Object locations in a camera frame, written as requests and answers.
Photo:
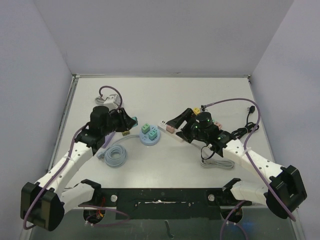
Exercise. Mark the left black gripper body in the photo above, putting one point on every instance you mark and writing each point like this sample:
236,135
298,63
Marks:
117,119

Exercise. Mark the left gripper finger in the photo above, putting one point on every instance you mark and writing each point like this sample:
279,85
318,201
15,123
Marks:
127,127
124,116

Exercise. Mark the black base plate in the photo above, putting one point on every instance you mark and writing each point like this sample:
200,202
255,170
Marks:
165,203

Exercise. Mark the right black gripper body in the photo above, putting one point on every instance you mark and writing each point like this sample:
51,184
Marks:
188,124

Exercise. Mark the pink plug adapter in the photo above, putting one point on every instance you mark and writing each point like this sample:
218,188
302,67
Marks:
219,125
170,129

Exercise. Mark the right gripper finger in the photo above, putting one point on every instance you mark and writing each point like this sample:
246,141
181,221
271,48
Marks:
181,135
184,116

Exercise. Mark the green power strip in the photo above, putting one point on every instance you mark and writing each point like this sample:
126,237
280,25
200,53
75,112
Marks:
224,134

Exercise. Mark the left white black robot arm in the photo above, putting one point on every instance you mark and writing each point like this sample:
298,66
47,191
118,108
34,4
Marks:
45,202

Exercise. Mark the teal plug adapter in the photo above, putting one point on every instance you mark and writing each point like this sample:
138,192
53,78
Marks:
135,119
153,134

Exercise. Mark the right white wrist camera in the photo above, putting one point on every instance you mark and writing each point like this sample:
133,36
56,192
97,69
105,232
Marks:
203,108

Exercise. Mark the purple power strip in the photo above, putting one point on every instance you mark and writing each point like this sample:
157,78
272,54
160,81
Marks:
108,139

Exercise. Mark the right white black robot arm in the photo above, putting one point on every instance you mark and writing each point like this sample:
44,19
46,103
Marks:
283,190

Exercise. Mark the white power strip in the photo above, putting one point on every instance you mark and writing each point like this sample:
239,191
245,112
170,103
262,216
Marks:
162,127

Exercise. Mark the yellow plug adapter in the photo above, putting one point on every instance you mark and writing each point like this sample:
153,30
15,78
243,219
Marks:
125,133
196,111

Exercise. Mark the round blue power strip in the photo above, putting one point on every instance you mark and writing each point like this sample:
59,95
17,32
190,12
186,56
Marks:
144,137

